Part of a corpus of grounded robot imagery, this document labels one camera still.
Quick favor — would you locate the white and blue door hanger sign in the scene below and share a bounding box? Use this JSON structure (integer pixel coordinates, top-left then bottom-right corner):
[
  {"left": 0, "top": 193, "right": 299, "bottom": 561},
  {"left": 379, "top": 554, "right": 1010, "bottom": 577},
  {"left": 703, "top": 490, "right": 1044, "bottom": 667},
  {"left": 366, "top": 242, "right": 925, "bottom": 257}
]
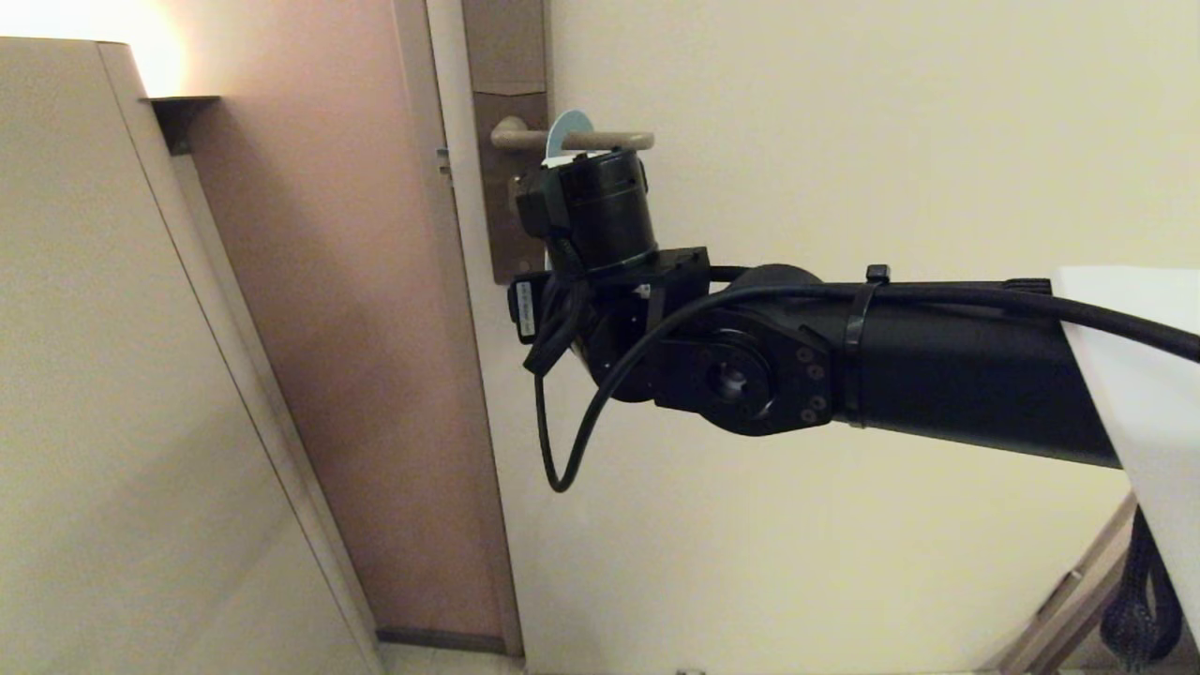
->
[{"left": 543, "top": 108, "right": 600, "bottom": 173}]

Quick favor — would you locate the cream white door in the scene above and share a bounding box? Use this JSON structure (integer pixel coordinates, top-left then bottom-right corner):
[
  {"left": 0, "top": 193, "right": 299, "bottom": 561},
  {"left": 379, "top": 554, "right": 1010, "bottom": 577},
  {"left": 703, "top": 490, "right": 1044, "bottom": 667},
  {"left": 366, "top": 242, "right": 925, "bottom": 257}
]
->
[{"left": 427, "top": 0, "right": 1200, "bottom": 673}]

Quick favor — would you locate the brown metal lock plate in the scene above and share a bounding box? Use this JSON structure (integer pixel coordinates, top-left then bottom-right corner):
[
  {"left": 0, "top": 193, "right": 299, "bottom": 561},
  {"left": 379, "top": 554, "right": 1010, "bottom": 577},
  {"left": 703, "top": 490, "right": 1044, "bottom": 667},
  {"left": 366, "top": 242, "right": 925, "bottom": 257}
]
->
[{"left": 459, "top": 0, "right": 553, "bottom": 286}]

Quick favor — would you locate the beige metal door handle lever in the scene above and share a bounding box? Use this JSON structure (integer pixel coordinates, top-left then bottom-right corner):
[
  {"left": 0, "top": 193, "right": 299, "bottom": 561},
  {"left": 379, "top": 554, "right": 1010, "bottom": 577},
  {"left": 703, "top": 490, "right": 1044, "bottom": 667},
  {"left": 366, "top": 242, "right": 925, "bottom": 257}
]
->
[{"left": 489, "top": 115, "right": 656, "bottom": 155}]

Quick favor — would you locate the closet frame hinge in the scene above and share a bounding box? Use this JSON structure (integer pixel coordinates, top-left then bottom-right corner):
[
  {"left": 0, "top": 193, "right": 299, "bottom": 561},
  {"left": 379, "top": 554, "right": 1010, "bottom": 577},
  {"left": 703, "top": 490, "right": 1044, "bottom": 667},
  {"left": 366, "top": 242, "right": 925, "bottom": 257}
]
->
[{"left": 1035, "top": 568, "right": 1085, "bottom": 618}]

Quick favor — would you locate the brown closet frame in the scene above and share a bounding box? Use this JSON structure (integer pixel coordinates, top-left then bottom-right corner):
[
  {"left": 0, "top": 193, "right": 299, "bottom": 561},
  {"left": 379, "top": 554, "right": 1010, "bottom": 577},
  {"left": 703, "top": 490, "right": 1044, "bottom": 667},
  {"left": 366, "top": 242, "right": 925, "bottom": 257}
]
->
[{"left": 982, "top": 491, "right": 1200, "bottom": 675}]

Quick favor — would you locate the braided right arm cable sleeve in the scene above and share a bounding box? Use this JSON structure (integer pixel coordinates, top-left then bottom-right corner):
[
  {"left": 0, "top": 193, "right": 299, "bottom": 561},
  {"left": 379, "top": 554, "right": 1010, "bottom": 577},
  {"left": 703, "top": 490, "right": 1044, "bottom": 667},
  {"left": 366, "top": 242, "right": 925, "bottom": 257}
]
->
[{"left": 1101, "top": 505, "right": 1183, "bottom": 663}]

